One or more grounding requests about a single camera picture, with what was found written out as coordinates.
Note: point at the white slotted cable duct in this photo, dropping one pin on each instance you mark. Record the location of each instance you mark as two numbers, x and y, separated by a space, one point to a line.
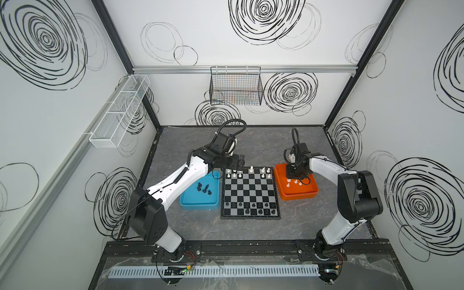
210 271

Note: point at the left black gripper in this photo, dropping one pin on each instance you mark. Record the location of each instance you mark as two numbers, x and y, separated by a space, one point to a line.
236 161

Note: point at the black mounting rail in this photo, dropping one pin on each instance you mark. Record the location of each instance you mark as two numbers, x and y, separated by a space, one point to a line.
195 250

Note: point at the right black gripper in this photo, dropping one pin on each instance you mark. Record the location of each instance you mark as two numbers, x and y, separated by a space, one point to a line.
298 172

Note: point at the black wire basket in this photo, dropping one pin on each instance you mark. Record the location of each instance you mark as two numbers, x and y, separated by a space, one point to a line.
236 85

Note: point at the orange plastic tray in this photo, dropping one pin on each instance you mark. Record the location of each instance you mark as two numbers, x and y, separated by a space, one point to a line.
309 189

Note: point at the clear wire wall shelf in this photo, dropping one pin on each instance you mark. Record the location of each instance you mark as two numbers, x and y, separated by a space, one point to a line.
115 123

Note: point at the black white chess board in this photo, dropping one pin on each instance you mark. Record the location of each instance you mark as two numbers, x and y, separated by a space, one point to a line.
250 196

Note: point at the teal plastic tray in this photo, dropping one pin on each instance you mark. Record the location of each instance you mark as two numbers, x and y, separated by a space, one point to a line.
191 199

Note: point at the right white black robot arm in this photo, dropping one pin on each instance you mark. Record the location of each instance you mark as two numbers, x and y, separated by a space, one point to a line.
358 199

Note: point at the white pawn in orange tray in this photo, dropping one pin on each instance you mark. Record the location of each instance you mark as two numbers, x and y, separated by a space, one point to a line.
293 183

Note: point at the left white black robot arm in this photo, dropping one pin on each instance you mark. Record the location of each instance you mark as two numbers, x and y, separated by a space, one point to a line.
147 208

